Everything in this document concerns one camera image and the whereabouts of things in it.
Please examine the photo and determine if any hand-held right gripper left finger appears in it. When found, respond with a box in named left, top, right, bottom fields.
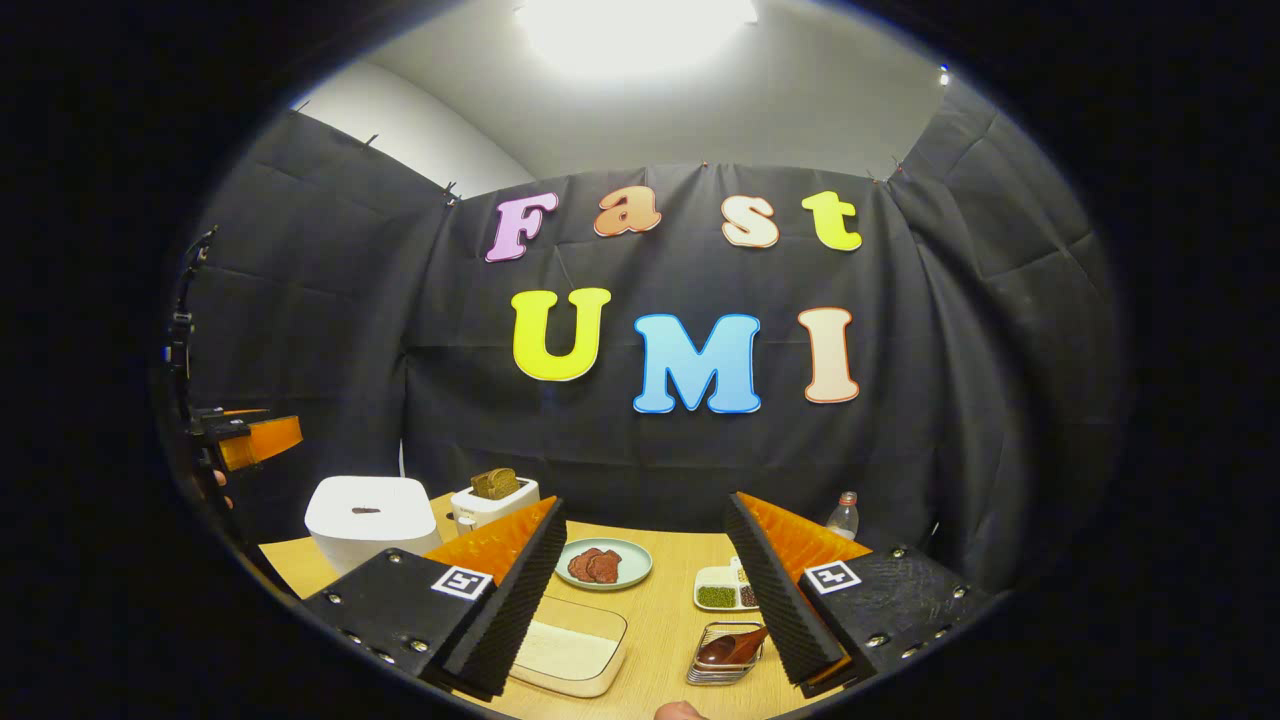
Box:
left=297, top=496, right=569, bottom=701

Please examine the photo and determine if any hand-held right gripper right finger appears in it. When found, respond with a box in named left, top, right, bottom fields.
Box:
left=724, top=492, right=991, bottom=701

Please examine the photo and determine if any brown wooden spoon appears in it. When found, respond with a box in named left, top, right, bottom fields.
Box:
left=695, top=627, right=771, bottom=669

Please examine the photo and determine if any clear box of rice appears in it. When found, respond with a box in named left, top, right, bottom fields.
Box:
left=508, top=595, right=631, bottom=699

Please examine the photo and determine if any clear wire chopstick holder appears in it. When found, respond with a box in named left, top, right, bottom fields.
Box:
left=686, top=621, right=769, bottom=687

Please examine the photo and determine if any white rice cooker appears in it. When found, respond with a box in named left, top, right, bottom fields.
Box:
left=304, top=476, right=443, bottom=576

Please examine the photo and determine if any white divided bean dish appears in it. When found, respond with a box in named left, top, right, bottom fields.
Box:
left=693, top=557, right=761, bottom=613

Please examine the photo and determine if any white toaster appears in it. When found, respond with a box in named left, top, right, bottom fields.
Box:
left=450, top=478, right=541, bottom=536

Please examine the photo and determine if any pale green plate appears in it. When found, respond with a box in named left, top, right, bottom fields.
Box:
left=555, top=538, right=654, bottom=592

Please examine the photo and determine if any black backdrop cloth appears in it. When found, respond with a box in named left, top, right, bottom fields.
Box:
left=160, top=80, right=1126, bottom=601

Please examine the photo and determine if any bright ceiling light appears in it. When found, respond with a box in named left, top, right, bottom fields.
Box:
left=515, top=0, right=758, bottom=79

